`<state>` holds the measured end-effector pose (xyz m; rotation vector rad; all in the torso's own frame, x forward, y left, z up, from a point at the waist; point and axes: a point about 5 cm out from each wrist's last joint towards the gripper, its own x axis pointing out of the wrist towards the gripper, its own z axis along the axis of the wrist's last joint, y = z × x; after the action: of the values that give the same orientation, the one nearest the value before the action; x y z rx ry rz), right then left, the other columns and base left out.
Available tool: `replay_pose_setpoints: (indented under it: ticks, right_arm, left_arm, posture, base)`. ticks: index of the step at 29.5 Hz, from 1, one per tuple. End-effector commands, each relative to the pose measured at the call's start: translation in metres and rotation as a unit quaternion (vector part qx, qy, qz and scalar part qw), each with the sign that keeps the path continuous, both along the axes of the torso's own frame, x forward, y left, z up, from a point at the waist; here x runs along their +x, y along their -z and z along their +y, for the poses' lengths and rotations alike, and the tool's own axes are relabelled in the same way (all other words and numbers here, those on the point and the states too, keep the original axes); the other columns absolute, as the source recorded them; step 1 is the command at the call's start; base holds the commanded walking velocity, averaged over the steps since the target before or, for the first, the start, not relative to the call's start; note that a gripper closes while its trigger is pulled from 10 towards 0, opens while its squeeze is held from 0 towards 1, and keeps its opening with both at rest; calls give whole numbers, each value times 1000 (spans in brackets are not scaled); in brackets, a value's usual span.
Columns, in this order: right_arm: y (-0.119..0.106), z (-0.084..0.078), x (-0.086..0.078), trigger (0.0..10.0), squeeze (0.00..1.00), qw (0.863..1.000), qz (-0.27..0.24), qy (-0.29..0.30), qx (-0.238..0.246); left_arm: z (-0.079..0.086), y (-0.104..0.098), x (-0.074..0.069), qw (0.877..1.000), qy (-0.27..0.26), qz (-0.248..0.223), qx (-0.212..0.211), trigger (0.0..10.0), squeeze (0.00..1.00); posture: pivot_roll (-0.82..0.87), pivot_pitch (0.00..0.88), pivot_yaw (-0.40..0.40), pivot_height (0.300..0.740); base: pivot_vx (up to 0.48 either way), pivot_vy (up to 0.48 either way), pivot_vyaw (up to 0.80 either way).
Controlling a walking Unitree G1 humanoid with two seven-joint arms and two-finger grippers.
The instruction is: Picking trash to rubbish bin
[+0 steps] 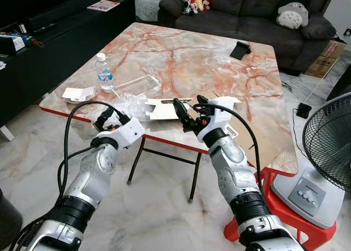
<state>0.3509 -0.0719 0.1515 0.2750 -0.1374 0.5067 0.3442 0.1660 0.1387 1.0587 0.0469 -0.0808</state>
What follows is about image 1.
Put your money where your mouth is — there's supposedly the dark round bin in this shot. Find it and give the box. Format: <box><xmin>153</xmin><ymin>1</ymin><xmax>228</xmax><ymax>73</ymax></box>
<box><xmin>0</xmin><ymin>187</ymin><xmax>23</xmax><ymax>250</ymax></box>

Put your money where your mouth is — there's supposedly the crumpled clear plastic bag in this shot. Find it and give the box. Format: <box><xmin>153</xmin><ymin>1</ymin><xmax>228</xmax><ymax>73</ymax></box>
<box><xmin>111</xmin><ymin>94</ymin><xmax>150</xmax><ymax>121</ymax></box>

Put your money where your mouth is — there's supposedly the flat white carton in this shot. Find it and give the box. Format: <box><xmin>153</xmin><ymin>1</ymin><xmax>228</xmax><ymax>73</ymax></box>
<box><xmin>145</xmin><ymin>96</ymin><xmax>242</xmax><ymax>122</ymax></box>

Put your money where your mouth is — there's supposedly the clear plastic tray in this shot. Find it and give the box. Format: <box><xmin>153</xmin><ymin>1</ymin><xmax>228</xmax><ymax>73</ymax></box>
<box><xmin>112</xmin><ymin>74</ymin><xmax>163</xmax><ymax>99</ymax></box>

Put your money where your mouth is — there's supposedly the clear plastic water bottle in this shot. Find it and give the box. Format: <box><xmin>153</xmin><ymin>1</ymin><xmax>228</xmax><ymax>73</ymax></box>
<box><xmin>95</xmin><ymin>53</ymin><xmax>115</xmax><ymax>92</ymax></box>

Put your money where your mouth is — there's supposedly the brown cardboard sheet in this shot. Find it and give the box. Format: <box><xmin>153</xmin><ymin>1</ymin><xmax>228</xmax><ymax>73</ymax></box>
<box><xmin>213</xmin><ymin>91</ymin><xmax>276</xmax><ymax>170</ymax></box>

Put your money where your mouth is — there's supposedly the black TV cabinet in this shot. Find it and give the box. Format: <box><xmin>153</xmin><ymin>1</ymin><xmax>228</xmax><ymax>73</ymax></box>
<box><xmin>0</xmin><ymin>0</ymin><xmax>137</xmax><ymax>129</ymax></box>

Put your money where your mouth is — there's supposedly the dark grey fabric sofa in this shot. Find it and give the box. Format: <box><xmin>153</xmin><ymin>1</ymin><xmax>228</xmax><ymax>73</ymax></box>
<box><xmin>157</xmin><ymin>0</ymin><xmax>338</xmax><ymax>75</ymax></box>

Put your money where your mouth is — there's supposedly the black power adapter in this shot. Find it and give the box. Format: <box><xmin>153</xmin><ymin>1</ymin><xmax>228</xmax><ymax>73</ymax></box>
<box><xmin>296</xmin><ymin>102</ymin><xmax>313</xmax><ymax>119</ymax></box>

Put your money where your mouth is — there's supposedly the red white magazine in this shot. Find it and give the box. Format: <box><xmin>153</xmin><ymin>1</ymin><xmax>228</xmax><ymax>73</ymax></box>
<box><xmin>86</xmin><ymin>0</ymin><xmax>121</xmax><ymax>13</ymax></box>

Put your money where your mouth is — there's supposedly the white lace covered stand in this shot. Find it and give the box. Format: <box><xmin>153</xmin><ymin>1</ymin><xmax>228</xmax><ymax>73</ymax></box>
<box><xmin>134</xmin><ymin>0</ymin><xmax>160</xmax><ymax>22</ymax></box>

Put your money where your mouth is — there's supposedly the small white box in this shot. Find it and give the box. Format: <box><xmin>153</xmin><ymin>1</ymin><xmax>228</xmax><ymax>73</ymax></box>
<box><xmin>0</xmin><ymin>34</ymin><xmax>26</xmax><ymax>53</ymax></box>

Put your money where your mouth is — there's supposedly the brown cardboard box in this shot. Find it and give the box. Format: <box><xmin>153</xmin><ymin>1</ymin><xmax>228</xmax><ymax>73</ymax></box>
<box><xmin>304</xmin><ymin>39</ymin><xmax>348</xmax><ymax>79</ymax></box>

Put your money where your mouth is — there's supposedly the grey Totoro plush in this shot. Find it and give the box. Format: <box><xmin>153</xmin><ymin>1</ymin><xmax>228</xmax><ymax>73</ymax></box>
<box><xmin>276</xmin><ymin>2</ymin><xmax>309</xmax><ymax>30</ymax></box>

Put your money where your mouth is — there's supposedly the red plastic stool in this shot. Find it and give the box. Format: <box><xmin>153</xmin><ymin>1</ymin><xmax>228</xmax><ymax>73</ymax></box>
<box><xmin>223</xmin><ymin>166</ymin><xmax>338</xmax><ymax>251</ymax></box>

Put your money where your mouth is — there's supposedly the grey electric fan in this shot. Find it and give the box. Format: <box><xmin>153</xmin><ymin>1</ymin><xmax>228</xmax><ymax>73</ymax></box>
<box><xmin>270</xmin><ymin>91</ymin><xmax>351</xmax><ymax>230</ymax></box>

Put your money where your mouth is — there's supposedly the black television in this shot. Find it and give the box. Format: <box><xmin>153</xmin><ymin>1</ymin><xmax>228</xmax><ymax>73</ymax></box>
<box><xmin>0</xmin><ymin>0</ymin><xmax>93</xmax><ymax>28</ymax></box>

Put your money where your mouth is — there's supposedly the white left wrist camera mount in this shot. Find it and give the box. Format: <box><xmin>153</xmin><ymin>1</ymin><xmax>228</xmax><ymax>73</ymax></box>
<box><xmin>101</xmin><ymin>118</ymin><xmax>146</xmax><ymax>151</ymax></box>

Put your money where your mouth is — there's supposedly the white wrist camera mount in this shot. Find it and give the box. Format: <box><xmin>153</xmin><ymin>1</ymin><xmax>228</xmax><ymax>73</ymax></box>
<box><xmin>101</xmin><ymin>118</ymin><xmax>146</xmax><ymax>151</ymax></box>
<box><xmin>196</xmin><ymin>96</ymin><xmax>237</xmax><ymax>144</ymax></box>

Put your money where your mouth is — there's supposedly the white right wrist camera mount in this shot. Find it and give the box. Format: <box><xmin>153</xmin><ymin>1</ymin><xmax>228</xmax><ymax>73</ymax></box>
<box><xmin>196</xmin><ymin>96</ymin><xmax>237</xmax><ymax>144</ymax></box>

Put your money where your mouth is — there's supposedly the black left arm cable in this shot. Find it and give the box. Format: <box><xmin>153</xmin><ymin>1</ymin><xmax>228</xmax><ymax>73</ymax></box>
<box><xmin>56</xmin><ymin>100</ymin><xmax>130</xmax><ymax>208</ymax></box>

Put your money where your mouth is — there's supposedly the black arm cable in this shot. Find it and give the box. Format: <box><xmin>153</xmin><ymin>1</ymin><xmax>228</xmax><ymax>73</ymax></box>
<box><xmin>192</xmin><ymin>102</ymin><xmax>265</xmax><ymax>189</ymax></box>
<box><xmin>56</xmin><ymin>100</ymin><xmax>130</xmax><ymax>208</ymax></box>

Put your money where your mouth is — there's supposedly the black metal table leg frame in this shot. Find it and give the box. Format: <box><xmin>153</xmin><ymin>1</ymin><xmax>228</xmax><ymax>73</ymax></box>
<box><xmin>127</xmin><ymin>135</ymin><xmax>203</xmax><ymax>204</ymax></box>

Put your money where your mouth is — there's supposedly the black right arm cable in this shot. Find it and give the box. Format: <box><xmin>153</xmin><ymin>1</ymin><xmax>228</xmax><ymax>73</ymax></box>
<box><xmin>192</xmin><ymin>102</ymin><xmax>265</xmax><ymax>189</ymax></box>

